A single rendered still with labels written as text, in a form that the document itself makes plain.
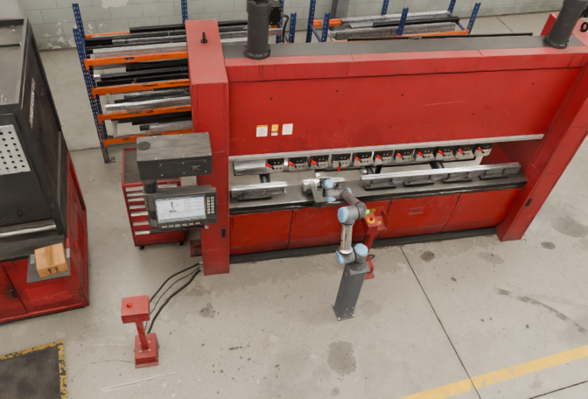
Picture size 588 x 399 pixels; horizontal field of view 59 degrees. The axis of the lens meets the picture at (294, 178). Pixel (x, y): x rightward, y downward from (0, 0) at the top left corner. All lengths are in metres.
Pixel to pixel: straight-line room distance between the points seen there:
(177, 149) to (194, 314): 1.95
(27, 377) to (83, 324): 0.59
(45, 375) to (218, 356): 1.42
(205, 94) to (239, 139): 0.70
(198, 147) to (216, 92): 0.40
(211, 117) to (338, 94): 1.03
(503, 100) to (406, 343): 2.36
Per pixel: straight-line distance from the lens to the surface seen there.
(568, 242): 6.66
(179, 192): 3.85
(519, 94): 4.94
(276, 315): 5.09
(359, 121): 4.41
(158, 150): 3.67
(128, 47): 5.65
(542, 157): 5.53
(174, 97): 6.12
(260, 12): 3.71
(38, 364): 5.14
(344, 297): 4.83
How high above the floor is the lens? 4.41
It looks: 45 degrees down
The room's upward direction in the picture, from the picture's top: 7 degrees clockwise
